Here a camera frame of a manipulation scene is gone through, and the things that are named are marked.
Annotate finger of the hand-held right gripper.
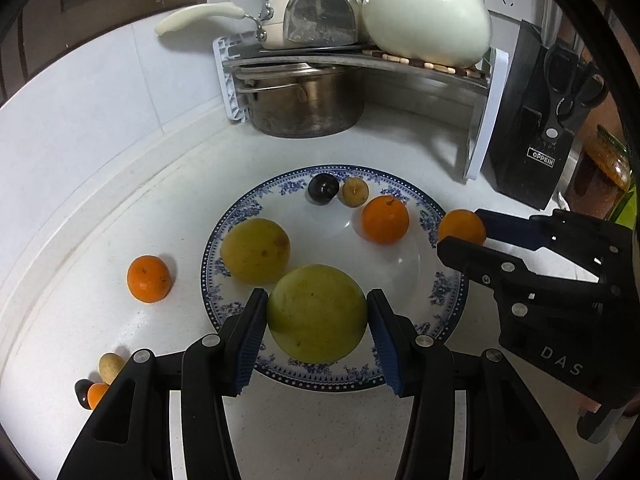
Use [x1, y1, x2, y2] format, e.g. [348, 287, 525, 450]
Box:
[475, 208, 635, 282]
[437, 236, 622, 319]

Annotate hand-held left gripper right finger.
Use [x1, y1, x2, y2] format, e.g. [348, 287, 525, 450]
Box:
[366, 289, 563, 480]

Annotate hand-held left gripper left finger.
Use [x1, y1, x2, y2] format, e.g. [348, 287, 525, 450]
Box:
[56, 287, 271, 480]

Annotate orange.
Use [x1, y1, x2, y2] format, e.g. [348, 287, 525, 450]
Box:
[126, 255, 173, 303]
[438, 209, 487, 247]
[87, 382, 111, 411]
[361, 196, 411, 246]

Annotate yellow-green pear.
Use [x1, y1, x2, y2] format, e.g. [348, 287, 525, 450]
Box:
[266, 265, 370, 365]
[220, 218, 292, 285]

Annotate blue patterned white plate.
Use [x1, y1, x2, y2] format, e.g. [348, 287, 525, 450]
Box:
[201, 164, 470, 393]

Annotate small yellow plum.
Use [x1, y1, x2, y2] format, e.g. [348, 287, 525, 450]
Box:
[341, 177, 370, 208]
[98, 352, 126, 385]

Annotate dark purple plum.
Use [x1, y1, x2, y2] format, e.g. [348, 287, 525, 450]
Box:
[307, 174, 340, 206]
[74, 379, 96, 408]

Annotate steel corner shelf rack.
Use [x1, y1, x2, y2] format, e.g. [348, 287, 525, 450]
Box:
[212, 30, 510, 182]

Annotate chili sauce glass jar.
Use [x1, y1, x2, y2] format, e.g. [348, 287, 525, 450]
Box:
[565, 125, 632, 221]

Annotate black knife block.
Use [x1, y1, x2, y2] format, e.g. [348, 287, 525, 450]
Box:
[486, 20, 576, 211]

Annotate green oil bottle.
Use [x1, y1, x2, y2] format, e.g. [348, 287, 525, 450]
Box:
[607, 175, 639, 227]

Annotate black kitchen scissors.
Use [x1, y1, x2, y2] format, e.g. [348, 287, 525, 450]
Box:
[539, 41, 611, 141]

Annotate wooden bead trivet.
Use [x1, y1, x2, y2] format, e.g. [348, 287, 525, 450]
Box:
[362, 46, 483, 78]

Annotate cream ceramic pot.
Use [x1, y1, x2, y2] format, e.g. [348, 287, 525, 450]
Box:
[361, 0, 506, 61]

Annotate large steel stockpot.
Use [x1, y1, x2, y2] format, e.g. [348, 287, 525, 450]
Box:
[235, 62, 366, 138]

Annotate metal scoop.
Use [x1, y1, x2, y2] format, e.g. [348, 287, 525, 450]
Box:
[283, 0, 362, 46]

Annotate steel handled knife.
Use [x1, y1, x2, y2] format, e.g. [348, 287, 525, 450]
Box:
[544, 0, 566, 45]

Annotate cream handled saucepan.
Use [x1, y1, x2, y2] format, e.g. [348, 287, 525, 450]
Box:
[155, 2, 286, 51]

